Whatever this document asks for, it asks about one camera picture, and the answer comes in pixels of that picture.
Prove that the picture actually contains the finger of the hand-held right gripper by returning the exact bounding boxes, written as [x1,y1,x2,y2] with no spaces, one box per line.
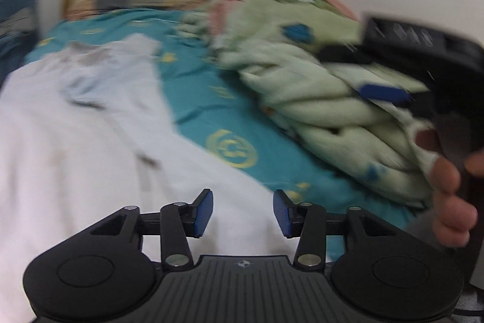
[355,82,415,109]

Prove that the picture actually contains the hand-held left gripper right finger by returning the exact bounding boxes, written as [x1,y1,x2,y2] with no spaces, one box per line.
[273,189,397,268]

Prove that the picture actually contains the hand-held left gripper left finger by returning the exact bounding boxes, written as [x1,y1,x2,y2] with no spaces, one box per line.
[90,189,214,269]

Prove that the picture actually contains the white shirt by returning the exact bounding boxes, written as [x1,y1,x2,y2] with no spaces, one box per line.
[0,33,305,323]

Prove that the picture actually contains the person's right hand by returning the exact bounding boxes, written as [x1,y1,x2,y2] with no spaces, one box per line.
[414,128,484,249]

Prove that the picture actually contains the green printed fleece blanket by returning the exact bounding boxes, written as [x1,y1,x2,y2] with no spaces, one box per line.
[177,0,441,211]

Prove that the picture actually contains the teal printed bed sheet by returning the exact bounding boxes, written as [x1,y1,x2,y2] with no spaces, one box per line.
[25,7,417,261]

